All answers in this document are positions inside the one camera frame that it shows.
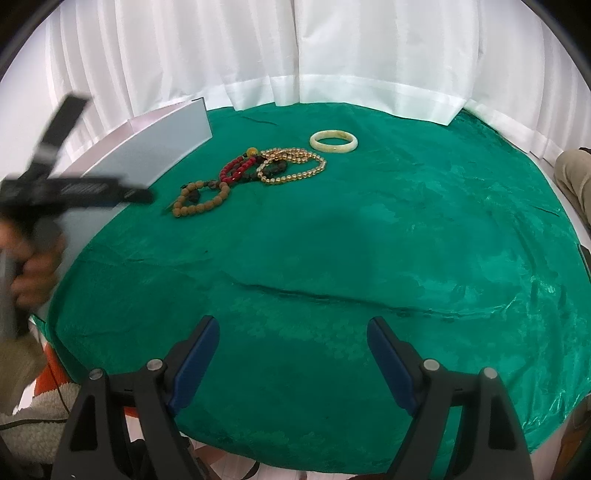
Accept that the white box with brown base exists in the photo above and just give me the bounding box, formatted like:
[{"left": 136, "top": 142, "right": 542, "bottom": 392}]
[{"left": 60, "top": 98, "right": 212, "bottom": 274}]

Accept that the brown wooden bead bracelet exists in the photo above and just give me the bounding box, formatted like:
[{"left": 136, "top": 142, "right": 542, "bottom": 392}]
[{"left": 171, "top": 179, "right": 233, "bottom": 220}]

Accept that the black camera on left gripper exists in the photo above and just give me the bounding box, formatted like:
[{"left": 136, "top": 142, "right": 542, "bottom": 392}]
[{"left": 22, "top": 93, "right": 90, "bottom": 180}]

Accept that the cream jade bangle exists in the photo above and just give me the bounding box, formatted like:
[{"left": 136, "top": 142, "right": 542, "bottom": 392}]
[{"left": 308, "top": 130, "right": 359, "bottom": 154}]

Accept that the person's left hand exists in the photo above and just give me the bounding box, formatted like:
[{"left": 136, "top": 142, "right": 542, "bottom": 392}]
[{"left": 1, "top": 219, "right": 66, "bottom": 312}]

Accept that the white curtain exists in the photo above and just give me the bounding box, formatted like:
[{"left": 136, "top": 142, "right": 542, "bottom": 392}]
[{"left": 45, "top": 1, "right": 590, "bottom": 161}]

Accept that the beige and purple clothing pile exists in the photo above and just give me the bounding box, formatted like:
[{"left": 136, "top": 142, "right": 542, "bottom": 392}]
[{"left": 554, "top": 147, "right": 591, "bottom": 227}]

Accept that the cream knit sleeve forearm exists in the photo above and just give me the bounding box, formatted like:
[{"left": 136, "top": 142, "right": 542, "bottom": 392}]
[{"left": 1, "top": 333, "right": 80, "bottom": 466}]

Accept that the red bead bracelet amber bead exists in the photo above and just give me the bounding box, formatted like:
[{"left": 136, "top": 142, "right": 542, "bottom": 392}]
[{"left": 218, "top": 147, "right": 260, "bottom": 186}]

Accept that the golden pearl bead necklace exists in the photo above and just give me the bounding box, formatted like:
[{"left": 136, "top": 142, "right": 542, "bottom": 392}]
[{"left": 254, "top": 147, "right": 329, "bottom": 186}]

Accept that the dark bead bracelet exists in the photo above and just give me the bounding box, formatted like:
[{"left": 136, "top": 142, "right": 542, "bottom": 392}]
[{"left": 237, "top": 156, "right": 290, "bottom": 183}]

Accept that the green satin cloth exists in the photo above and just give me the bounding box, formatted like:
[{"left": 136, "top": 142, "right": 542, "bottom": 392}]
[{"left": 45, "top": 104, "right": 590, "bottom": 473}]

